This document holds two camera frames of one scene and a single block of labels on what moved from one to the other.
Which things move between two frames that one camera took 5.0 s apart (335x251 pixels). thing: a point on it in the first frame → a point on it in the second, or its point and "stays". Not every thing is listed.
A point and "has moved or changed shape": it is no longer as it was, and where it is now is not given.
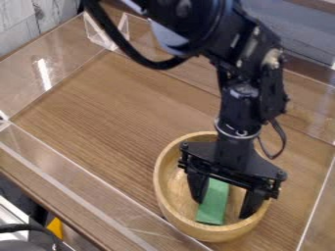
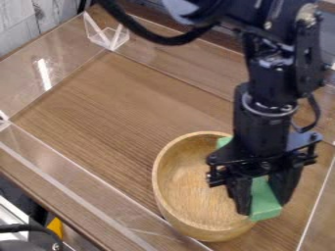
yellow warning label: x=55 y=227 stays
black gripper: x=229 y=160 → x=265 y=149
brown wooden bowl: x=180 y=209 stays
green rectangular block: x=213 y=210 has moved or changed shape
